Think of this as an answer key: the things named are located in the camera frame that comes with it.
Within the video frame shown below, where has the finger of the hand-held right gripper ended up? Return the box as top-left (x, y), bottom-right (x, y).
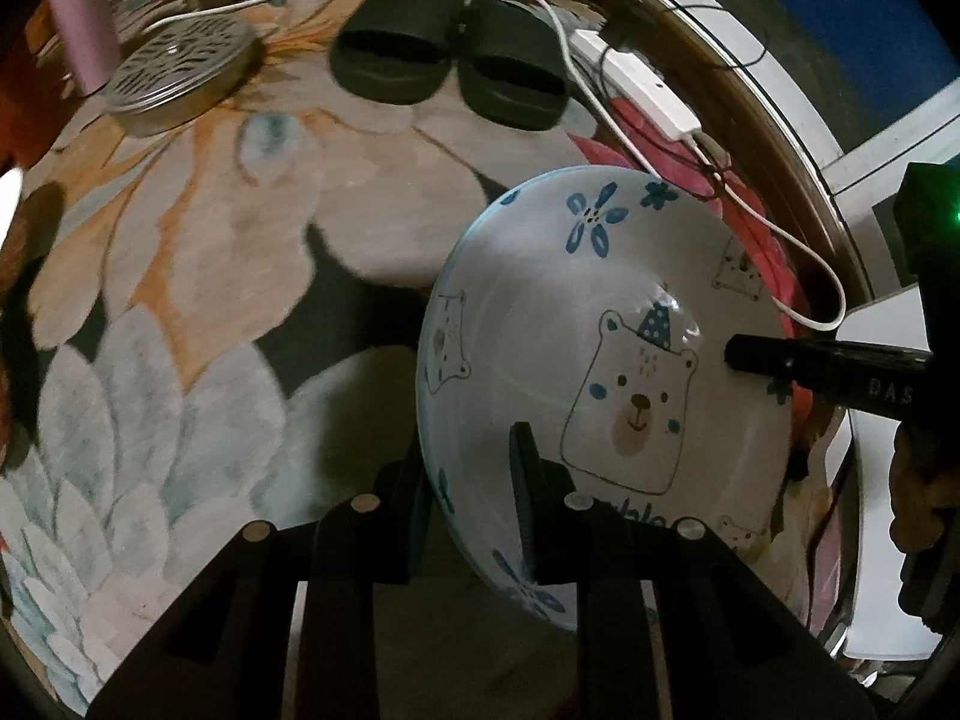
top-left (724, 332), bottom-right (935, 421)

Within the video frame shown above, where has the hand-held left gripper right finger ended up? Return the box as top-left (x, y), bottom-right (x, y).
top-left (508, 422), bottom-right (882, 720)

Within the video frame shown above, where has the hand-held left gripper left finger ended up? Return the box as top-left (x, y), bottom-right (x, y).
top-left (86, 450), bottom-right (436, 720)

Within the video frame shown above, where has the bear print ceramic bowl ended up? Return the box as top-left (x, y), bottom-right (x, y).
top-left (415, 165), bottom-right (797, 632)

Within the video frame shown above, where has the person's right hand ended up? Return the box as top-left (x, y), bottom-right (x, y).
top-left (889, 427), bottom-right (955, 554)

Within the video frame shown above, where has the blue box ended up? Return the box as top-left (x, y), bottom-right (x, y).
top-left (750, 0), bottom-right (955, 158)

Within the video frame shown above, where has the white power strip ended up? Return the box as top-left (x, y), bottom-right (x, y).
top-left (570, 28), bottom-right (704, 142)

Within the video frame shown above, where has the black slipper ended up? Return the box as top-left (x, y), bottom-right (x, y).
top-left (330, 0), bottom-right (475, 106)
top-left (456, 0), bottom-right (577, 130)

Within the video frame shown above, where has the round perforated metal tin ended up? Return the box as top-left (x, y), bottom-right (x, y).
top-left (101, 15), bottom-right (265, 140)

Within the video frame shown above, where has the pink cylinder bottle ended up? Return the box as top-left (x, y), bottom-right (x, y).
top-left (46, 0), bottom-right (121, 95)

